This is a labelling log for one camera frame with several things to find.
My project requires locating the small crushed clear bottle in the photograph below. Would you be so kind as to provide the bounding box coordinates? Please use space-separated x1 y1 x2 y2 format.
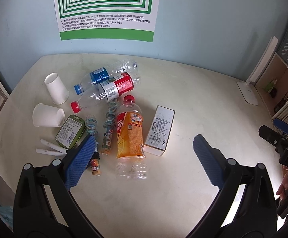
85 114 98 137

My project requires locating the red label water bottle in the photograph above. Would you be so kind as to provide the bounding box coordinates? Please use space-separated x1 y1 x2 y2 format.
70 71 141 113

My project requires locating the wooden bookshelf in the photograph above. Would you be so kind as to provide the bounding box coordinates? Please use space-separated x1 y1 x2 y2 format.
255 54 288 123

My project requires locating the green metal tin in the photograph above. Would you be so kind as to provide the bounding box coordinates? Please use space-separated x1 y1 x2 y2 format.
55 114 85 149

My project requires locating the blue label water bottle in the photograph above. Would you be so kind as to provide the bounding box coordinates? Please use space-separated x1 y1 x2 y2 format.
74 59 138 95

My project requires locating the white paper cup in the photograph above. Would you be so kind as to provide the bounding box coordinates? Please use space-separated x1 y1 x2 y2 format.
32 103 65 127
44 73 69 105

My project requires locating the small orange label vial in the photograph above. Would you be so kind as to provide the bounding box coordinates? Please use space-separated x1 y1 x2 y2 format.
90 152 101 176

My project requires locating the white cardboard box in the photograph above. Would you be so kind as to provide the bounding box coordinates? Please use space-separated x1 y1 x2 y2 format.
143 105 175 156

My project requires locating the orange label drink bottle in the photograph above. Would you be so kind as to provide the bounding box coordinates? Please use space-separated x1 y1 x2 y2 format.
116 95 147 179

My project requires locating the green striped wall poster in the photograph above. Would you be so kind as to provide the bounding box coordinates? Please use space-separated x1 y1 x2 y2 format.
54 0 160 42

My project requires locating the white marker pen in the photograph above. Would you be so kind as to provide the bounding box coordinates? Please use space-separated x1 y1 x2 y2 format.
35 149 65 156
40 139 67 154

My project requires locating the person's right hand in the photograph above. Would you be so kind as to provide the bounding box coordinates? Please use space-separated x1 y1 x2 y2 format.
276 171 288 200

